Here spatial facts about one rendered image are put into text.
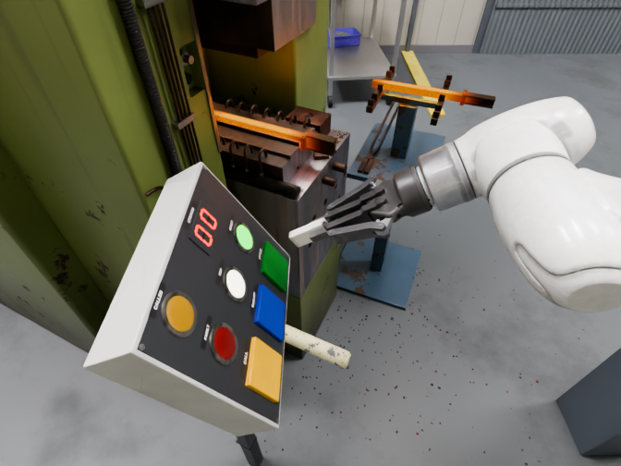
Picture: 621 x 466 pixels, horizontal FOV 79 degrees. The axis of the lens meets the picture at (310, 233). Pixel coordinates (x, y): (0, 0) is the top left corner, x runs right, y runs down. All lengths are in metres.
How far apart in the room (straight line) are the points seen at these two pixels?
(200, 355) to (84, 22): 0.50
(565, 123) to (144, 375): 0.58
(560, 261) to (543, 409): 1.49
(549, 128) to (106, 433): 1.70
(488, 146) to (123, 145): 0.60
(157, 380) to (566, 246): 0.46
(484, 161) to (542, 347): 1.58
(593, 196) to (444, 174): 0.18
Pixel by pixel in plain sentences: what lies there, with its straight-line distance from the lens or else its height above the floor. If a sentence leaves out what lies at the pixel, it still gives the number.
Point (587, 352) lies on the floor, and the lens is 2.14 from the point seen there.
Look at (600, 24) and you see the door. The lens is 5.33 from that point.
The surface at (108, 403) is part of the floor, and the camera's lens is 1.85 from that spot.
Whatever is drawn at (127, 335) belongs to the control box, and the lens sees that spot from 0.47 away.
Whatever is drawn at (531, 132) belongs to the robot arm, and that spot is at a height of 1.32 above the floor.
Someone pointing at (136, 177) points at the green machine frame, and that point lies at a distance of 0.80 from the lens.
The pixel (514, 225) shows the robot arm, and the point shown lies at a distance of 0.47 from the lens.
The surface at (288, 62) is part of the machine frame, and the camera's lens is 1.28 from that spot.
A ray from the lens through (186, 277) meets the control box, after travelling 0.52.
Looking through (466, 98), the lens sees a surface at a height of 0.98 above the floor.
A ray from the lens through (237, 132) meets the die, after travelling 1.14.
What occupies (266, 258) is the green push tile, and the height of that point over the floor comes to 1.04.
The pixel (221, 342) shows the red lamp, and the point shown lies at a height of 1.10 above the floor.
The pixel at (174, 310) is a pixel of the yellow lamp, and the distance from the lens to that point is 0.49.
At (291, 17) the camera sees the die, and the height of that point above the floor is 1.32.
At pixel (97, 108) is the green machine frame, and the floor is 1.26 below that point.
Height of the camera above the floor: 1.56
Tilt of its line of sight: 46 degrees down
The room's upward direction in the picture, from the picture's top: straight up
